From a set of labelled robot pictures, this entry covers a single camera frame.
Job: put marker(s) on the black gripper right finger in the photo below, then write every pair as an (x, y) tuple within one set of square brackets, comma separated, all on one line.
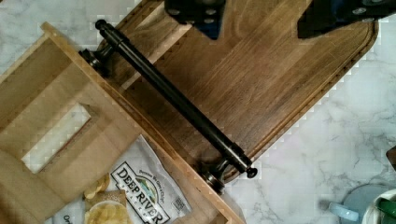
[(324, 16)]

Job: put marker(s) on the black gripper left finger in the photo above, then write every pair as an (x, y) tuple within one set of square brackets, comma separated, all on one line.
[(204, 15)]

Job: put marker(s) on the black metal drawer handle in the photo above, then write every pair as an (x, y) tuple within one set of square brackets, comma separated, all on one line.
[(231, 153)]

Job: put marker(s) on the light wooden drawer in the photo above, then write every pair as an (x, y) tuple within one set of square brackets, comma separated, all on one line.
[(63, 126)]

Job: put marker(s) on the dark wooden cutting board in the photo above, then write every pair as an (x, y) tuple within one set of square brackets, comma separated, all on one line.
[(258, 77)]

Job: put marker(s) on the dark brown object at edge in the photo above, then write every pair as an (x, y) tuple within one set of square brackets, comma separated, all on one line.
[(391, 155)]

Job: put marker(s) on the light blue plate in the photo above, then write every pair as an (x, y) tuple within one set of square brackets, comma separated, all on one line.
[(360, 198)]

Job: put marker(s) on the Deep River chips bag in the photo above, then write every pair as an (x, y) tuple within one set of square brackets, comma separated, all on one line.
[(136, 190)]

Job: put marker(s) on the green item in bowl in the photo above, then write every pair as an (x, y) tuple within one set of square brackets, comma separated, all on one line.
[(387, 206)]

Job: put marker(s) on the white bowl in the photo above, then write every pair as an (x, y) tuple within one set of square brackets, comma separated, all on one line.
[(374, 216)]

